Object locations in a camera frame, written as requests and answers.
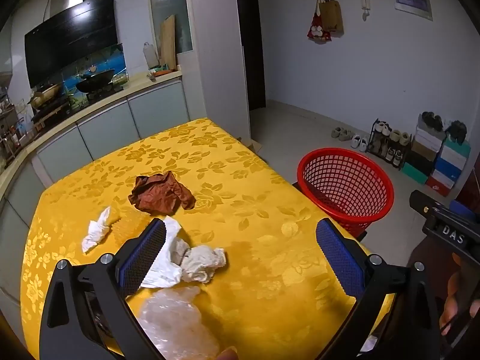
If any dark wooden door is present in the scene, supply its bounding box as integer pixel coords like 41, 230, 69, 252
233, 0, 267, 111

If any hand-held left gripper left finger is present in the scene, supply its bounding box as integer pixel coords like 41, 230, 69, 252
39, 218, 167, 360

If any group of assorted shoes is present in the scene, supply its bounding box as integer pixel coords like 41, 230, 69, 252
369, 121, 411, 166

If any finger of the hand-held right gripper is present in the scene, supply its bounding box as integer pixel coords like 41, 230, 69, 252
449, 199, 480, 223
409, 190, 451, 221

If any brown paper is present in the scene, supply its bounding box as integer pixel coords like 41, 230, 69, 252
128, 170, 196, 216

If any black gas stove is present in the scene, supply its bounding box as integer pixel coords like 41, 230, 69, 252
31, 84, 124, 124

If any red plastic mesh basket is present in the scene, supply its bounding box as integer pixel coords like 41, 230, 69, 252
297, 148, 395, 237

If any flat cardboard piece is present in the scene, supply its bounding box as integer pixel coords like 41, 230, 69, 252
240, 137, 265, 153

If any wooden cutting board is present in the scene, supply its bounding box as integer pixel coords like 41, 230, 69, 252
159, 14, 177, 71

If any black shoe rack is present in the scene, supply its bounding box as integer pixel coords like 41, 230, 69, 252
366, 119, 412, 170

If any brown paper bag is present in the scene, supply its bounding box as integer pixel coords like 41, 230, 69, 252
319, 0, 344, 34

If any pale wall cabinet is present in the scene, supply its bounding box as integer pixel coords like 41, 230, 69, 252
0, 0, 53, 79

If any large white tissue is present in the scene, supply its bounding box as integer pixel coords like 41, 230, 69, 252
140, 215, 196, 289

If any grey electrical panel box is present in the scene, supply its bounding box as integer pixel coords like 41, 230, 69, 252
390, 0, 434, 22

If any small white tissue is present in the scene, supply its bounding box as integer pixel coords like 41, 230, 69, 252
81, 206, 112, 254

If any frosted glass window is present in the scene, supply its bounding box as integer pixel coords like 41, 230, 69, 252
147, 0, 194, 54

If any beige kitchen countertop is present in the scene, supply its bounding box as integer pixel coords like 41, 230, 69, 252
0, 70, 184, 192

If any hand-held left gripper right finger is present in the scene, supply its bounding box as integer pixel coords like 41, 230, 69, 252
317, 219, 441, 360

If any pair of dark shoes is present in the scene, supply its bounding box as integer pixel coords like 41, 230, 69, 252
446, 120, 468, 143

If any black range hood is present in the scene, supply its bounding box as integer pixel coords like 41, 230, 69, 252
24, 0, 119, 89

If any person's right hand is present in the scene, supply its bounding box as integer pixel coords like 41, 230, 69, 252
439, 270, 480, 336

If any yellow floral tablecloth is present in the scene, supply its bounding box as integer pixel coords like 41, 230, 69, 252
20, 117, 396, 360

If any black wok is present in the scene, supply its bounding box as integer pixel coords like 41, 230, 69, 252
75, 68, 117, 92

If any beige paper towel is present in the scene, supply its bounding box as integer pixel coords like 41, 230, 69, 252
179, 244, 228, 285

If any clear bubble wrap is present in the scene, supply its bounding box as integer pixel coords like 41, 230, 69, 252
137, 286, 226, 360

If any red hanging bag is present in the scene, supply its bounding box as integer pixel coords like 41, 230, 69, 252
307, 11, 332, 44

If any yellow cooking pot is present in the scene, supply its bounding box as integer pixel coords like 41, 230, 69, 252
28, 82, 64, 107

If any pair of black sandals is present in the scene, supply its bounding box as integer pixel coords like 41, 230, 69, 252
421, 111, 447, 132

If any stack of shoe boxes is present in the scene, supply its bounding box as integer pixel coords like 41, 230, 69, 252
401, 123, 472, 198

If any metal condiment rack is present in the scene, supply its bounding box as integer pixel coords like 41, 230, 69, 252
0, 86, 38, 166

